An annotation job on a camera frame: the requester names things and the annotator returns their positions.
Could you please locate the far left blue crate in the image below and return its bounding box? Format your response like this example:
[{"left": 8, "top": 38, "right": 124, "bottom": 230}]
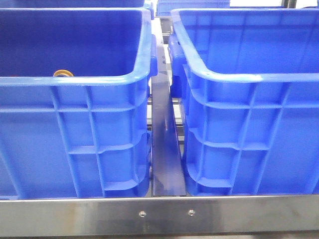
[{"left": 0, "top": 0, "right": 154, "bottom": 11}]

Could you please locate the right blue plastic crate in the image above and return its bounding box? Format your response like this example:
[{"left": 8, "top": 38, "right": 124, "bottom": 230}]
[{"left": 170, "top": 8, "right": 319, "bottom": 196}]

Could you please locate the blue plastic crate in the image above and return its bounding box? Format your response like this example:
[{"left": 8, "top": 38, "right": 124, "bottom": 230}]
[
  {"left": 170, "top": 8, "right": 319, "bottom": 196},
  {"left": 0, "top": 8, "right": 158, "bottom": 200}
]

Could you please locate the stainless steel front rail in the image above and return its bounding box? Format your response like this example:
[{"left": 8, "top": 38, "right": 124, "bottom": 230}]
[{"left": 0, "top": 195, "right": 319, "bottom": 237}]

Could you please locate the far right blue crate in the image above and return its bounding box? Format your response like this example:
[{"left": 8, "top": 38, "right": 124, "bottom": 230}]
[{"left": 156, "top": 0, "right": 230, "bottom": 16}]

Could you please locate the yellow mushroom push button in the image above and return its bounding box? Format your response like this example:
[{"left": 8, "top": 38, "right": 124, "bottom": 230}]
[{"left": 53, "top": 69, "right": 74, "bottom": 77}]

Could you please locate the left blue plastic crate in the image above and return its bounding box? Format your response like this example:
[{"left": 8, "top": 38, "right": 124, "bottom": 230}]
[{"left": 0, "top": 8, "right": 158, "bottom": 200}]

